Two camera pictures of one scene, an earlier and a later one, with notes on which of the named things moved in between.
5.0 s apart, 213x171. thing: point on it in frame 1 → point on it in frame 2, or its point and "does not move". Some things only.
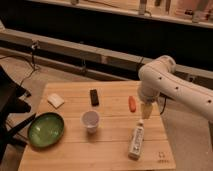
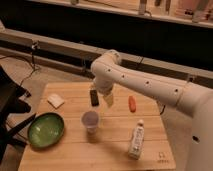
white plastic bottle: x=137 y=140 does not move
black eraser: x=94 y=97 does not move
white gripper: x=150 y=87 → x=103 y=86
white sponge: x=55 y=100 does not move
